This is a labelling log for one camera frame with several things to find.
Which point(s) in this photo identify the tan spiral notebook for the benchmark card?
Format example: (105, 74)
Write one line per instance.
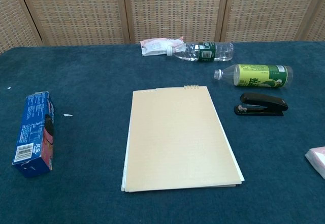
(177, 140)

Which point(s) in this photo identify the pink white snack packet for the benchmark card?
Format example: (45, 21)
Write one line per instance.
(155, 47)

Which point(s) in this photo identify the clear bottle dark green label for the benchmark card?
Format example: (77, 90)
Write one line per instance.
(203, 52)

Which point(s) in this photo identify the woven folding screen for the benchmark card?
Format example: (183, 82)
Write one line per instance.
(172, 8)

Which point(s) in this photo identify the small white paper scrap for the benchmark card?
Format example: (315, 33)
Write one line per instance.
(68, 115)

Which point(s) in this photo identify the clear bottle yellow green label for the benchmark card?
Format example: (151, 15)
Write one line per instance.
(256, 75)

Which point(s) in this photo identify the dark blue table cloth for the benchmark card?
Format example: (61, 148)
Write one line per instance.
(89, 196)

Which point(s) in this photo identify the blue cookie box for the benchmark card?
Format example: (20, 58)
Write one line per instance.
(30, 137)

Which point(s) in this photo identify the pink tissue pack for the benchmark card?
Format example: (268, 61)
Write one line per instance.
(317, 160)

